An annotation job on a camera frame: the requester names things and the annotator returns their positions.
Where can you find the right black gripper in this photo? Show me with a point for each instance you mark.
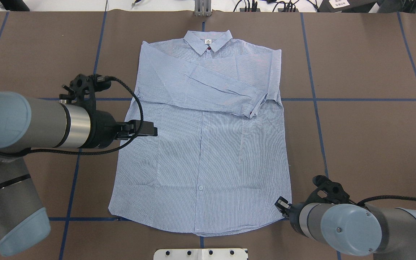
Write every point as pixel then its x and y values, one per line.
pixel 293 213

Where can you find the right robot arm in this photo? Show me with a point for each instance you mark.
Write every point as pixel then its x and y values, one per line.
pixel 383 233

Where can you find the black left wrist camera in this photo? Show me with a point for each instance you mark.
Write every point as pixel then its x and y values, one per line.
pixel 82 90

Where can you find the light blue striped shirt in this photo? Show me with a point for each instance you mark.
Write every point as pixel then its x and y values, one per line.
pixel 219 160

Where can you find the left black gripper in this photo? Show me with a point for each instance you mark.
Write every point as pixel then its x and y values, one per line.
pixel 103 128

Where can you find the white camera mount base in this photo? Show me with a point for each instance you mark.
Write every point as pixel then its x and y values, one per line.
pixel 202 254

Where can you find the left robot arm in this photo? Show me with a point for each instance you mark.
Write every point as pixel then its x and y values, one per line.
pixel 29 123

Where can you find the grey aluminium frame post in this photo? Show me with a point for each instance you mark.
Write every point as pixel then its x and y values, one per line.
pixel 203 8

